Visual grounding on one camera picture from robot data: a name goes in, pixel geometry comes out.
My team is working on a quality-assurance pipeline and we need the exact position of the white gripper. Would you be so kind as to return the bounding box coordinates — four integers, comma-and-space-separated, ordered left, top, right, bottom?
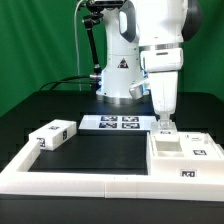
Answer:
140, 48, 183, 129

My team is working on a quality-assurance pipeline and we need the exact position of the white cabinet door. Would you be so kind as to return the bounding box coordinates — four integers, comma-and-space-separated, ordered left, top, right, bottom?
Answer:
180, 132, 224, 161
151, 120, 177, 135

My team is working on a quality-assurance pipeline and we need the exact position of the white cabinet body box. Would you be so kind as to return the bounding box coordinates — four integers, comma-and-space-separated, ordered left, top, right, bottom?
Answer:
146, 132, 224, 178

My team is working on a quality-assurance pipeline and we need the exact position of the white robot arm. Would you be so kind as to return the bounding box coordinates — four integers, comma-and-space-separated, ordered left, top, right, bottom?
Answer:
86, 0, 201, 130

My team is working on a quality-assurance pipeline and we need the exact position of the white cabinet top block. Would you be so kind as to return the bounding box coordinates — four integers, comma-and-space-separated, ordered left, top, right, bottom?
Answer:
29, 119, 77, 151

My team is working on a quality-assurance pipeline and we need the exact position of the white U-shaped fence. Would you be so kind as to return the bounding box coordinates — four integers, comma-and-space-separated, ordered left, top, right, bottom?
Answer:
0, 141, 224, 202

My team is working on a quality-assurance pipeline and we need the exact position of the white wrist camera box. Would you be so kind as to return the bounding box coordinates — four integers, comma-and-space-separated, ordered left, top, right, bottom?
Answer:
129, 77, 150, 100

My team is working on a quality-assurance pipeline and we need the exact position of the white marker base plate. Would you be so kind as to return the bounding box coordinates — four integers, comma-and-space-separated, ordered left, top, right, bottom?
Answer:
79, 115, 156, 131

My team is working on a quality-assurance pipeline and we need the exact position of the black cable bundle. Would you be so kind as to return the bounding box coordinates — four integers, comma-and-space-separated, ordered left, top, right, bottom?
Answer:
39, 75, 101, 92

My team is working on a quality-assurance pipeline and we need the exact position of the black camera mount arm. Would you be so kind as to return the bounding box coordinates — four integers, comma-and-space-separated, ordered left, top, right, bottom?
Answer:
82, 0, 103, 90

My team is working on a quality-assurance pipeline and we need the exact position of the white cable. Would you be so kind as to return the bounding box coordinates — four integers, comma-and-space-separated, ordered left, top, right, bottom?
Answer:
73, 0, 87, 92

